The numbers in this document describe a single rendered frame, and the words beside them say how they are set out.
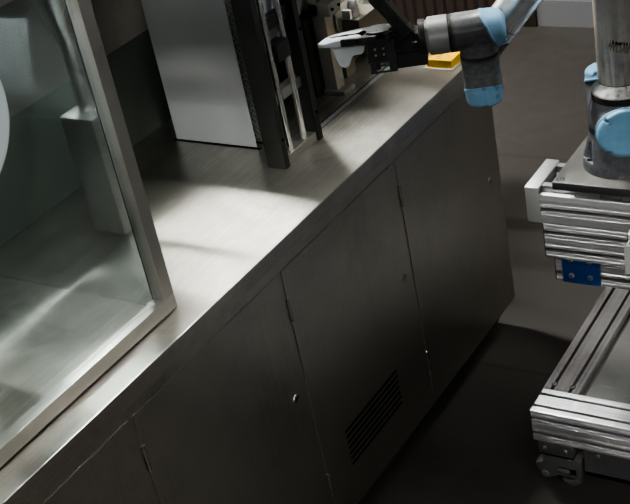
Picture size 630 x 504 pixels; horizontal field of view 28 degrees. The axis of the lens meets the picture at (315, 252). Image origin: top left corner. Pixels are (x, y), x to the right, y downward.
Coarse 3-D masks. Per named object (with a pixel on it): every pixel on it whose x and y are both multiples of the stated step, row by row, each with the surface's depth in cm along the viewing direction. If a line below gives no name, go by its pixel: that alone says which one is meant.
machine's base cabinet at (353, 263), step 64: (448, 128) 311; (384, 192) 288; (448, 192) 316; (320, 256) 269; (384, 256) 292; (448, 256) 321; (256, 320) 252; (320, 320) 272; (384, 320) 297; (448, 320) 326; (192, 384) 237; (256, 384) 255; (320, 384) 276; (384, 384) 301; (448, 384) 332; (128, 448) 223; (192, 448) 239; (256, 448) 258; (320, 448) 280; (384, 448) 305
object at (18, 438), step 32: (0, 0) 189; (96, 32) 208; (96, 64) 209; (128, 160) 219; (128, 192) 221; (160, 256) 229; (160, 288) 231; (160, 320) 232; (32, 416) 208; (0, 448) 202
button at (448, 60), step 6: (438, 54) 312; (444, 54) 311; (450, 54) 310; (456, 54) 310; (432, 60) 310; (438, 60) 309; (444, 60) 308; (450, 60) 307; (456, 60) 309; (432, 66) 311; (438, 66) 310; (444, 66) 309; (450, 66) 308
